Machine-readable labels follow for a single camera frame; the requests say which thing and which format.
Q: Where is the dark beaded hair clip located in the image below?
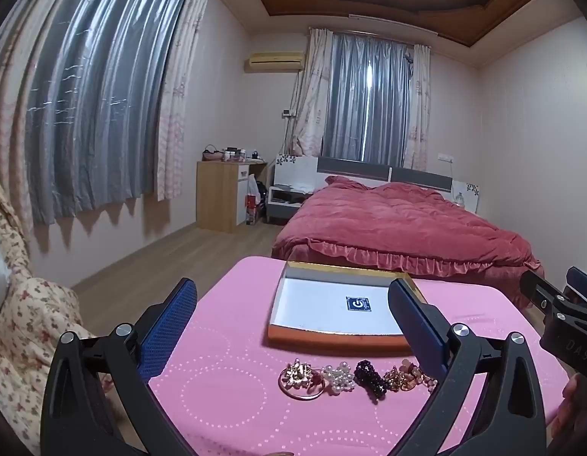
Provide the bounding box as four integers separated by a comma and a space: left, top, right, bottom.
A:
354, 360, 390, 402

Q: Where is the floral covered sofa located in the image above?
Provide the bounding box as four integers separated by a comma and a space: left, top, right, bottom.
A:
0, 164, 115, 456

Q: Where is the wall air conditioner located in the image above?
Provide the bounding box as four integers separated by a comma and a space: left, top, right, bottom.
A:
247, 52, 306, 74

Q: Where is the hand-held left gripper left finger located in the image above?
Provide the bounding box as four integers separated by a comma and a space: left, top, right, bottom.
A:
39, 278, 199, 456

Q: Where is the wooden desk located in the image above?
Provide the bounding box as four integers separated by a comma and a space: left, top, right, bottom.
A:
196, 160, 268, 234

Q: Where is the grey bed headboard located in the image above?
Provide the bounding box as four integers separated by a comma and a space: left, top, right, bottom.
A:
316, 156, 454, 195

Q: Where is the white pearl cluster brooch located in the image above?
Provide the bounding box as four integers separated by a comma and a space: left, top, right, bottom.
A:
322, 362, 356, 396

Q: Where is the pink beaded brooch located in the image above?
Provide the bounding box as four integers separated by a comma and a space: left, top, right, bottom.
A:
402, 358, 439, 393

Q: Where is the large grey curtain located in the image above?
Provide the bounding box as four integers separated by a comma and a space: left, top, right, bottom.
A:
24, 0, 196, 225

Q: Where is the white flowered headboard panel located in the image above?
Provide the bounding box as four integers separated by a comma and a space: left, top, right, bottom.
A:
451, 180, 480, 214
273, 154, 319, 189

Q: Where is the small grey curtain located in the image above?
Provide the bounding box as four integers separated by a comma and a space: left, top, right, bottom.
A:
321, 32, 414, 168

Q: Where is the gold crystal brooch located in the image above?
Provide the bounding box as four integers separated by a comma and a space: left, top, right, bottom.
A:
386, 366, 415, 393

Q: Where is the orange jewelry box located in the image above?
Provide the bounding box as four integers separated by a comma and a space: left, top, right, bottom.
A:
266, 260, 429, 355

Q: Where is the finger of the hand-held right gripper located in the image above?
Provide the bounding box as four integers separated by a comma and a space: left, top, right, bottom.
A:
565, 267, 587, 312
519, 271, 567, 318

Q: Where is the bed with red duvet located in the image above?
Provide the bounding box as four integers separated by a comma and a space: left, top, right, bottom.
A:
271, 176, 546, 309

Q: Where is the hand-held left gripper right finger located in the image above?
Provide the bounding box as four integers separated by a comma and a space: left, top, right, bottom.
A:
387, 278, 547, 456

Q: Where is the person's right hand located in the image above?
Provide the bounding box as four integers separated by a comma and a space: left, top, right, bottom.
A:
546, 373, 587, 438

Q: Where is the gold bangle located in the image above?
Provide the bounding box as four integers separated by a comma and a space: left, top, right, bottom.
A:
278, 369, 327, 401

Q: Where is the white bedside table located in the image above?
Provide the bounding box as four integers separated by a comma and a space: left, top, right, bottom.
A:
266, 184, 319, 225

